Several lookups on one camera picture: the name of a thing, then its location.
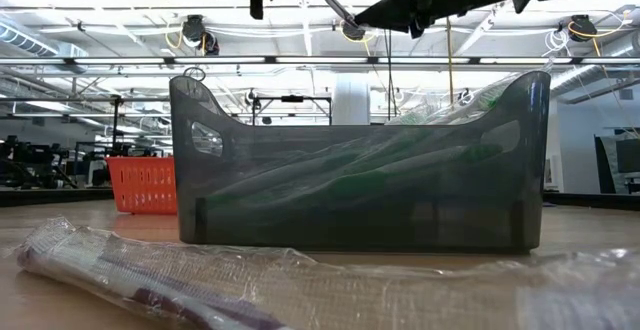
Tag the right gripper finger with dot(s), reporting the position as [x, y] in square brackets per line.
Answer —
[395, 12]

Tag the green toothbrush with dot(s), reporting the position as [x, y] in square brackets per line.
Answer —
[480, 104]
[240, 201]
[350, 187]
[450, 157]

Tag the purple toothbrush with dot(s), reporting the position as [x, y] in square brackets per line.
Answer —
[125, 275]

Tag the white LED light bar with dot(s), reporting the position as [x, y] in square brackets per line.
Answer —
[320, 60]

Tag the white building pillar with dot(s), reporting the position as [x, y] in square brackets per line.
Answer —
[350, 100]

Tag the grey translucent plastic bin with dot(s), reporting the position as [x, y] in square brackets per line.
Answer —
[350, 230]

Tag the orange plastic basket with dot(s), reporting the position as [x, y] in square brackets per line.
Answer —
[140, 185]

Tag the dark monitor screen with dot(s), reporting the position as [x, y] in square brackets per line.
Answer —
[625, 162]

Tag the black robot workstation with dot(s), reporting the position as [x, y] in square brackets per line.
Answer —
[30, 162]

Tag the black neighbouring station frame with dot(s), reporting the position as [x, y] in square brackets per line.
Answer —
[292, 99]

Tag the silver ceiling duct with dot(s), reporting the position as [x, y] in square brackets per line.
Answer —
[25, 40]

